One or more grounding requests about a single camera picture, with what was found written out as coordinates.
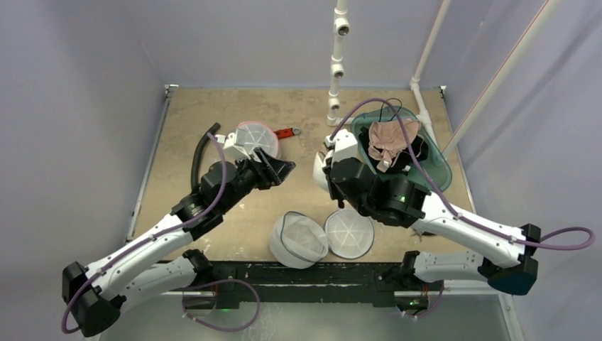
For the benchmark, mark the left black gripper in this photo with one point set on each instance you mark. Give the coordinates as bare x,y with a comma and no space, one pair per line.
277,170

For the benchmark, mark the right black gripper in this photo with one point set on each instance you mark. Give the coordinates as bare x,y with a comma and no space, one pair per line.
332,173

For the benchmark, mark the pink bra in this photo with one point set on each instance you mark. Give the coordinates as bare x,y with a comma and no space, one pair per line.
386,141

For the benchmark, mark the blue-trimmed white mesh laundry bag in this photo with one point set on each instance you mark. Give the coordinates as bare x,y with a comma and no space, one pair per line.
298,242

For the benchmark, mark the white bra with black straps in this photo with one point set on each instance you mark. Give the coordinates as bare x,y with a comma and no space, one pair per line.
318,174

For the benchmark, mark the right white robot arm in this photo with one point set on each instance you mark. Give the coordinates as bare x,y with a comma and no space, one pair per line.
498,254

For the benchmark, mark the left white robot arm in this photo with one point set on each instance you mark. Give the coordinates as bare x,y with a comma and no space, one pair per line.
94,293

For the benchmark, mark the pink-trimmed white mesh laundry bag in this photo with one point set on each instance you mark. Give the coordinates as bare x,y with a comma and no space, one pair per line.
254,134

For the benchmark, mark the black garment in bin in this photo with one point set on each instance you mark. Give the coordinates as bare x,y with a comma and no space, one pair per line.
404,164

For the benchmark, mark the teal transparent plastic bin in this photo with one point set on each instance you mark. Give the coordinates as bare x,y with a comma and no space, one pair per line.
435,166

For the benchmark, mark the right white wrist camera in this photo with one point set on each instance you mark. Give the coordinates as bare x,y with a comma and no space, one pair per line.
342,145

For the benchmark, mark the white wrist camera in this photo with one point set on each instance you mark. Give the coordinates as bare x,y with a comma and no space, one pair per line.
234,147
342,145

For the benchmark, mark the red handled tool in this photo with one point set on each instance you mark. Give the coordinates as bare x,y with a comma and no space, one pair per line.
287,132

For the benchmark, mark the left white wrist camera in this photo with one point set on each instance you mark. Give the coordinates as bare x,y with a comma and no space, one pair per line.
234,147

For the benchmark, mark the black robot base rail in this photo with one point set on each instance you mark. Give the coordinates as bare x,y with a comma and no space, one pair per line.
382,285

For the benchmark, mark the white PVC pipe frame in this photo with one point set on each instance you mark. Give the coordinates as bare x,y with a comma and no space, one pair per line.
388,37

